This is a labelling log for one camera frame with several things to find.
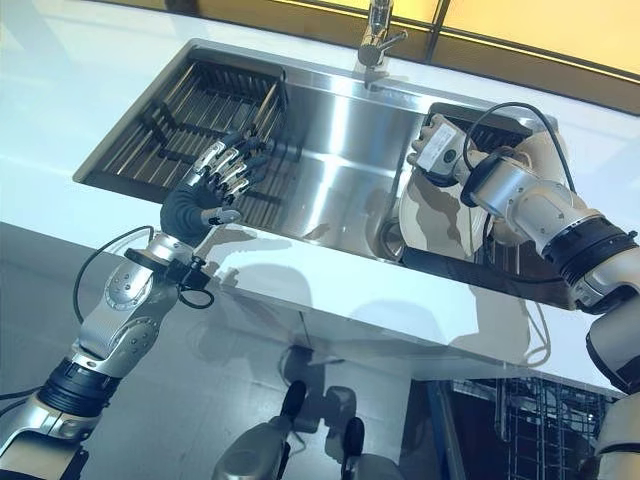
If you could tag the robot right hand dark glove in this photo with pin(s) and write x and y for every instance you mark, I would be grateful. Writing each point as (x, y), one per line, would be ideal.
(440, 150)

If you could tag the robot left hand dark glove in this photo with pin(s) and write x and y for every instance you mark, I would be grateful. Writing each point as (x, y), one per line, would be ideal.
(190, 210)

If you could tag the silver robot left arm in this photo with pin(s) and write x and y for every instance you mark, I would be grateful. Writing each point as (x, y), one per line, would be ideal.
(125, 310)

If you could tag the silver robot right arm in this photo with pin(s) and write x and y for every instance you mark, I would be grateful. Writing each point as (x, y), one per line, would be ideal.
(550, 210)

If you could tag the small black sink dish rack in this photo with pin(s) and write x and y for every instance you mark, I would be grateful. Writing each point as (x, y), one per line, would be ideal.
(500, 134)

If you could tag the stainless steel sink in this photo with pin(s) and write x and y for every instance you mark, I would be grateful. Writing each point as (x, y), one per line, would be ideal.
(350, 150)

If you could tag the large black sink dish rack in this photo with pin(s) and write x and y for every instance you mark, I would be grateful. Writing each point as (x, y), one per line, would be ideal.
(200, 110)

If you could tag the chrome gooseneck faucet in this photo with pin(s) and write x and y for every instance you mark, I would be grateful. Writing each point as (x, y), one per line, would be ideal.
(377, 30)

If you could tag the dark framed yellow window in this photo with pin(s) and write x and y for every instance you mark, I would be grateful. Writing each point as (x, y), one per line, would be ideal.
(500, 20)

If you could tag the white sink base cabinet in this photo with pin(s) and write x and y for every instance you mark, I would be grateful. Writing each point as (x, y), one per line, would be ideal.
(360, 350)

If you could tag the grey robot left leg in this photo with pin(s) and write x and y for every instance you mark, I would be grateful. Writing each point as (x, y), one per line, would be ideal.
(250, 450)

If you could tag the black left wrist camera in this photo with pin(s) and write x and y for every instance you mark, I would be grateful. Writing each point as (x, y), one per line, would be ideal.
(187, 272)

